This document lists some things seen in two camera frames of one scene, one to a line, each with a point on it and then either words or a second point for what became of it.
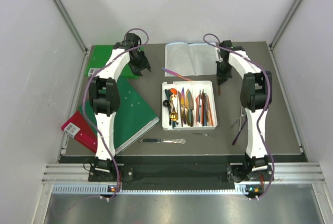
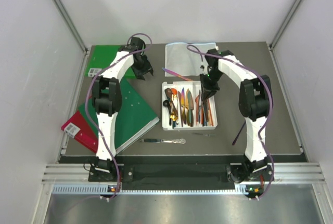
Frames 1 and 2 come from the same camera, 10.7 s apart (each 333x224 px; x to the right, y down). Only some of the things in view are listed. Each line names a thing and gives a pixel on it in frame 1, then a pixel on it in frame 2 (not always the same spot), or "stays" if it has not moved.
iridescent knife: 182,103 stays
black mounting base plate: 178,173 stays
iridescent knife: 173,73 stays
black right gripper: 221,78 to 207,91
